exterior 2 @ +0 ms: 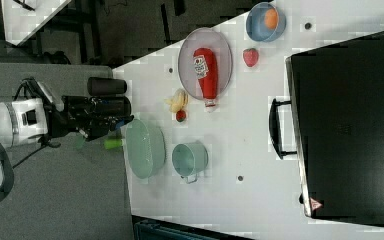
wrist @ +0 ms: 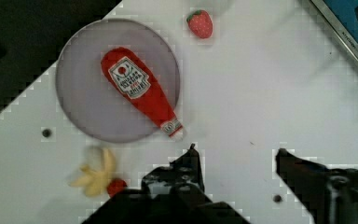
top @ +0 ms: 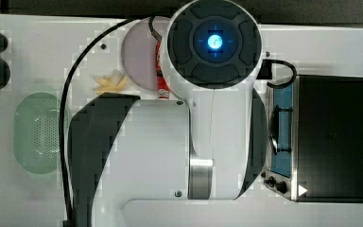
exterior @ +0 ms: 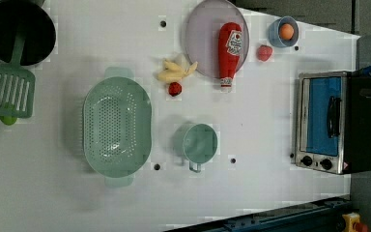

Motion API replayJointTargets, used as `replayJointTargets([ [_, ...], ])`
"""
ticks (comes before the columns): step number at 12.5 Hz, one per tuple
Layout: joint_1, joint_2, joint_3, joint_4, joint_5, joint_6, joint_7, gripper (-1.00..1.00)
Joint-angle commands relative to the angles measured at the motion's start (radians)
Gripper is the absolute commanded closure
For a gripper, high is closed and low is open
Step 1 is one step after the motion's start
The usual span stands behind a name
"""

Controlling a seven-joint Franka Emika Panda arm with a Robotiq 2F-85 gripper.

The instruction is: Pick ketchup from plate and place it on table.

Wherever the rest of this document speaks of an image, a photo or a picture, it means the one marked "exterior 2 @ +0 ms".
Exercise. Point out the yellow felt banana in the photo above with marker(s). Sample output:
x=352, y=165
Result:
x=178, y=101

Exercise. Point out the black toaster oven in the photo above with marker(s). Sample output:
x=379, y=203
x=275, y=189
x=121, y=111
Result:
x=336, y=96

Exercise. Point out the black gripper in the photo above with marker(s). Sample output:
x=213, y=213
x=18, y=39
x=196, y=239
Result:
x=93, y=117

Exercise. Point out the red felt strawberry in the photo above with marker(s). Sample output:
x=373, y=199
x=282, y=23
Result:
x=250, y=57

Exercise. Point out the red felt ketchup bottle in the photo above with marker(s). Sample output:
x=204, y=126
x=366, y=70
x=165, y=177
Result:
x=206, y=69

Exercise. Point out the blue bowl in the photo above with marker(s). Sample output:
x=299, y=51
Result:
x=255, y=27

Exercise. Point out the orange ball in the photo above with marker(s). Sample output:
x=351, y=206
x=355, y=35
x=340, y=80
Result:
x=271, y=19

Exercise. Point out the green cup with handle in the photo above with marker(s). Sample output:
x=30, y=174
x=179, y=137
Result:
x=189, y=159

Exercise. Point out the green perforated colander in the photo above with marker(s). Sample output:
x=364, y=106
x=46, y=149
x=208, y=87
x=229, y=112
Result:
x=146, y=151

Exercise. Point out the small red tomato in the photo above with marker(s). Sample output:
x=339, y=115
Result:
x=180, y=116

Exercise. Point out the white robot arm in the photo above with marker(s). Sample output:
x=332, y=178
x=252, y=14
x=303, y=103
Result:
x=36, y=120

